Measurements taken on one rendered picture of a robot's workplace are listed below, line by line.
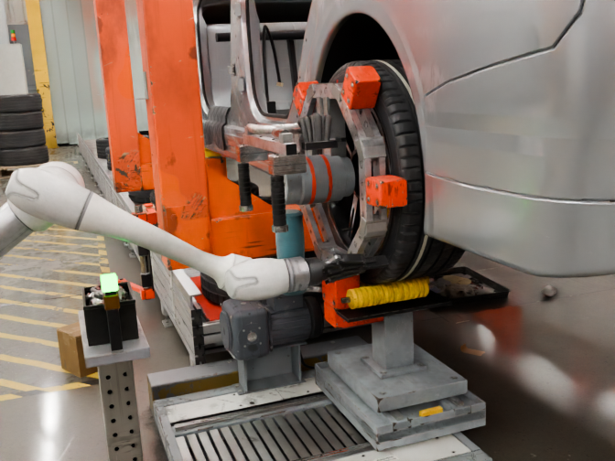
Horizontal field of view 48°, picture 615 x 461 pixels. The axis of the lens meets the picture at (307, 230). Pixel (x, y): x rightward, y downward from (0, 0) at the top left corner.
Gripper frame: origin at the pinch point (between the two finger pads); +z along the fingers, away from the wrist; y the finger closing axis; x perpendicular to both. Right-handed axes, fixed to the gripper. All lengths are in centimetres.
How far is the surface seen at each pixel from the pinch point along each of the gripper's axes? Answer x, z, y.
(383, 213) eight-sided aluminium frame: 6.2, 0.0, 14.5
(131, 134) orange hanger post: 197, -35, -166
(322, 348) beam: 11, 8, -83
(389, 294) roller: -3.9, 7.5, -13.2
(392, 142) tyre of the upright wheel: 19.6, 3.5, 27.0
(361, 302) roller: -4.8, -1.8, -13.6
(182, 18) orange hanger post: 95, -35, 4
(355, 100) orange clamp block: 31.8, -3.7, 30.4
